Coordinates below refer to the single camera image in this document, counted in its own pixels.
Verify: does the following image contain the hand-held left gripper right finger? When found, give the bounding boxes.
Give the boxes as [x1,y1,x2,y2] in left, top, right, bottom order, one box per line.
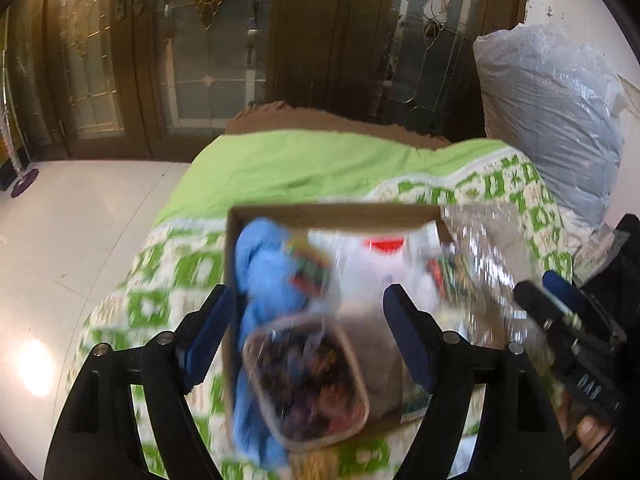
[382,284,571,480]

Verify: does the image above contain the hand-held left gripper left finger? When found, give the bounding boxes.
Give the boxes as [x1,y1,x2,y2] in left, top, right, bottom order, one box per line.
[44,284,236,480]

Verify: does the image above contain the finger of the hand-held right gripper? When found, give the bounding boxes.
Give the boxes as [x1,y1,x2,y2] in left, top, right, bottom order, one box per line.
[542,270,586,311]
[512,280,556,326]

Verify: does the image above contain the printed white paper pouch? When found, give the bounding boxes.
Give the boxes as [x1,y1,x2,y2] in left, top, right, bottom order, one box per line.
[310,230,416,416]

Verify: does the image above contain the brown plush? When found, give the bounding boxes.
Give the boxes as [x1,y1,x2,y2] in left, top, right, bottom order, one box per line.
[440,205,556,361]

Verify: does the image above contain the small colourful printed packet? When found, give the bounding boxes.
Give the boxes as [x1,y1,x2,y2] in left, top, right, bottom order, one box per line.
[287,240,333,296]
[427,255,471,306]

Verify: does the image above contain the blue towel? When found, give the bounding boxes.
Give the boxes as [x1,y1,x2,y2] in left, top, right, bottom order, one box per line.
[232,217,321,468]

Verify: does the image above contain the white packet with red label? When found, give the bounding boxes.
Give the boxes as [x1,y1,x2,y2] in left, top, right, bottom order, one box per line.
[360,235,408,253]

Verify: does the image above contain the clear plastic tub of items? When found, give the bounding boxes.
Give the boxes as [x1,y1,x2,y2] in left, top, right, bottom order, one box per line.
[242,312,371,453]

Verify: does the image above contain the shallow cardboard box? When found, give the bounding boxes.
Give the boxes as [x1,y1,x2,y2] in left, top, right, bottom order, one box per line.
[225,202,451,426]

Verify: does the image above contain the person's right hand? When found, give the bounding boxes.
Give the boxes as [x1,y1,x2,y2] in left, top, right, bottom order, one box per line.
[555,400,616,456]

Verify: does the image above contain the small green and white packet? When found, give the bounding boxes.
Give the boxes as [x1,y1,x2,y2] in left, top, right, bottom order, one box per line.
[572,225,618,281]

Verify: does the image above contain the black garment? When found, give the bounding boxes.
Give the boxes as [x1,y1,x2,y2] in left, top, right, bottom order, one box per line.
[575,214,640,301]

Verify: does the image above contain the green and white printed blanket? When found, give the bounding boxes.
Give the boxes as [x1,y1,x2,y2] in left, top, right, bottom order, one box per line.
[60,150,576,480]

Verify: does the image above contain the grey plastic bag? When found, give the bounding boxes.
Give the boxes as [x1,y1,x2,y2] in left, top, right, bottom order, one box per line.
[472,24,628,233]

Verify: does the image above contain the plain green cloth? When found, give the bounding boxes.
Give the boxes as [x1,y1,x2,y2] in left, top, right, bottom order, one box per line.
[152,129,511,228]

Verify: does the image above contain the purple floor mop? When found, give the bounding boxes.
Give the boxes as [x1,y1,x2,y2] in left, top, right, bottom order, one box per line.
[10,167,41,198]

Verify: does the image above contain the brown cloth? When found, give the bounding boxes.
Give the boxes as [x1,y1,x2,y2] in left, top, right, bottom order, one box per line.
[224,101,453,153]

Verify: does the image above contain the wooden glass panel doors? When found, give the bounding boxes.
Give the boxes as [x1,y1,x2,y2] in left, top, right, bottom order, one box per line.
[0,0,531,161]

